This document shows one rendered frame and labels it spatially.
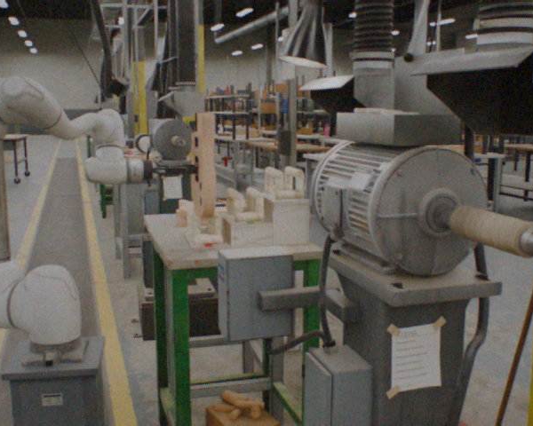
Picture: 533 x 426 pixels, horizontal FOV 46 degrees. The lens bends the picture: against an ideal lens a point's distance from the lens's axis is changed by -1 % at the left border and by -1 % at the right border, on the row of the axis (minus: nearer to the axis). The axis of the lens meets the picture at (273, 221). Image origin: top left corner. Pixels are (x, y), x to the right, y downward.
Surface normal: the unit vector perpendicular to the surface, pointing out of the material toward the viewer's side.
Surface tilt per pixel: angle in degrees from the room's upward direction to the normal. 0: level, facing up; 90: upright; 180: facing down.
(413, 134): 90
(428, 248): 98
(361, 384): 90
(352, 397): 90
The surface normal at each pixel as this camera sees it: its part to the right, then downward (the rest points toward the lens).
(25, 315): -0.26, 0.19
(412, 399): 0.30, 0.17
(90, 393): 0.82, 0.10
